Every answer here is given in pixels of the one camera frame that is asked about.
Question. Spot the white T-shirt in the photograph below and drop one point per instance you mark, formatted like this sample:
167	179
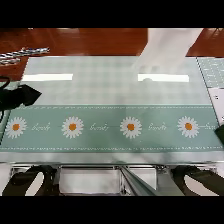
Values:
168	46

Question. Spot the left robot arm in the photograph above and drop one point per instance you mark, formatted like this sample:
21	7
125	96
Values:
20	96

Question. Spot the striped garment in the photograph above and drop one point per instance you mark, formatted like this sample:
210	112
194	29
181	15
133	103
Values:
20	55

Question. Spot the silver frame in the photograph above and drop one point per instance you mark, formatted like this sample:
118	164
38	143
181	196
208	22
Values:
140	186

